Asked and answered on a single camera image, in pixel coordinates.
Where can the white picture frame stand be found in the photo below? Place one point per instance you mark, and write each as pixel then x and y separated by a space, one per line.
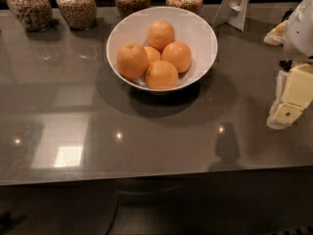
pixel 231 12

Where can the front orange in bowl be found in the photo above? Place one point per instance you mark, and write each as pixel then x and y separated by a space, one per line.
pixel 161 75

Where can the white ceramic bowl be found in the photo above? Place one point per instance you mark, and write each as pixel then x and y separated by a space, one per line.
pixel 189 28

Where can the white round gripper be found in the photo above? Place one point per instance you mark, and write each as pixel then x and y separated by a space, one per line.
pixel 300 36

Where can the top orange in bowl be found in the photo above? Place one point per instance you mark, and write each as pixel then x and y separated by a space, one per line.
pixel 160 34

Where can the left orange in bowl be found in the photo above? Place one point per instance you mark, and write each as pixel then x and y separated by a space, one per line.
pixel 132 60

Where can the small middle orange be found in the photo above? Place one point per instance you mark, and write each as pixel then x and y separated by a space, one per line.
pixel 153 54

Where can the glass jar of nuts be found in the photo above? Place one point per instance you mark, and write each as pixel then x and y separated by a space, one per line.
pixel 34 15

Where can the glass jar of grains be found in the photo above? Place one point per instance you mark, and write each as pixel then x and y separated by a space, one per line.
pixel 79 14

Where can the right orange in bowl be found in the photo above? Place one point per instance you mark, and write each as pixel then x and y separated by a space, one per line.
pixel 179 55

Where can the orange in bowl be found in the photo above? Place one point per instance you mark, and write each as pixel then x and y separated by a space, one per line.
pixel 161 75
pixel 132 60
pixel 179 55
pixel 160 34

